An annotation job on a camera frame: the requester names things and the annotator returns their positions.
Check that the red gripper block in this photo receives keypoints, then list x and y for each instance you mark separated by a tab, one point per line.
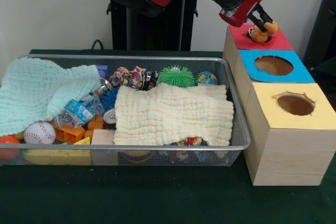
249	3

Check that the brown plush toy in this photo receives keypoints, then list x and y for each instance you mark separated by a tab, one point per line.
271	27

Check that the cream waffle cloth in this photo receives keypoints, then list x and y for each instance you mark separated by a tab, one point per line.
170	113

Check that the mint waffle cloth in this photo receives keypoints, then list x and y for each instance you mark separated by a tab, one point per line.
39	90

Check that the wooden box with three holes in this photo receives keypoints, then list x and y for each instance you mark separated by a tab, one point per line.
288	155

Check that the shallow mesh bin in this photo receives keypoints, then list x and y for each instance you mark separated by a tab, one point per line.
131	147

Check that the black standing panel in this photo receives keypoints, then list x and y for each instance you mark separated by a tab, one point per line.
325	24

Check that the globe print ball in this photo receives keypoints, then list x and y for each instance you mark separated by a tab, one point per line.
207	78

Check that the dark green side tablecloth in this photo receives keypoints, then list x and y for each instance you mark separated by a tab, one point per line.
328	70

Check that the green spiky ball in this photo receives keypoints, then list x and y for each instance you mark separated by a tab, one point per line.
176	77

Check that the black red crumpled packet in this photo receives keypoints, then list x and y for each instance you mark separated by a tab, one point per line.
151	79

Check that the blue spiky ball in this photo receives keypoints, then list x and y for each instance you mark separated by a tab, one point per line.
110	98

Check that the crumpled plastic bottle blue label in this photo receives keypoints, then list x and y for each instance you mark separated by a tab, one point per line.
78	111

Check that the white baseball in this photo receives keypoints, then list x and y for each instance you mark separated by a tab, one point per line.
39	132

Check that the orange red ball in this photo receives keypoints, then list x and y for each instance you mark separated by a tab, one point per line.
9	140

